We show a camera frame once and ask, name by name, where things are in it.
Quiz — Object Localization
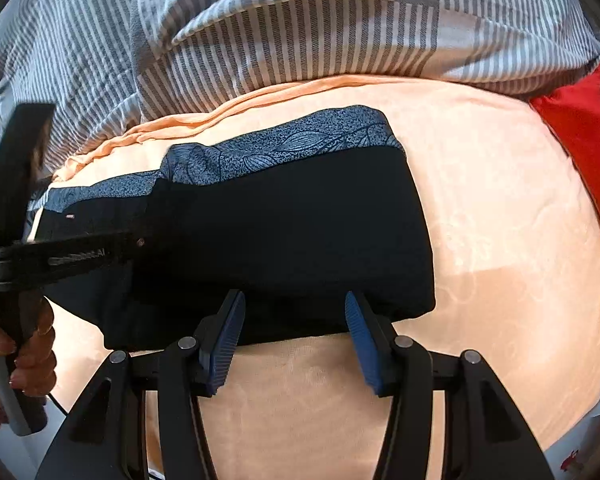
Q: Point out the white printed bed sheet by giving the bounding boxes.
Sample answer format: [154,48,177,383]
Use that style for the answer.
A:
[542,360,600,480]

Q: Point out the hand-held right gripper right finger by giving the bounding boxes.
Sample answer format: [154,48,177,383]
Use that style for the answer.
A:
[345,291,547,480]

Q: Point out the grey striped duvet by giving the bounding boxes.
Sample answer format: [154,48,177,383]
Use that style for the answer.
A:
[0,0,600,181]

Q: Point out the red embroidered pillow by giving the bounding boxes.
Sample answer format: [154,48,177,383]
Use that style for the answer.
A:
[529,52,600,367]

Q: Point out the peach blanket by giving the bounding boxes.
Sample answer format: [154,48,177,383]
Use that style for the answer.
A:
[22,77,600,480]

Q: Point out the person's left hand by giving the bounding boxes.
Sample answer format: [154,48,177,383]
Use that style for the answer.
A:
[0,304,59,397]

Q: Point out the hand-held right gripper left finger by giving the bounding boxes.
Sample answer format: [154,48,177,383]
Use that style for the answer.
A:
[35,290,247,480]

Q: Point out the black pants with blue bands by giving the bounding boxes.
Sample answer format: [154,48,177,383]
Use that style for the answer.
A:
[27,105,437,352]

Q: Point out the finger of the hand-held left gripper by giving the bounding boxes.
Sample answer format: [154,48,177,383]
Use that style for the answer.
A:
[39,231,149,275]

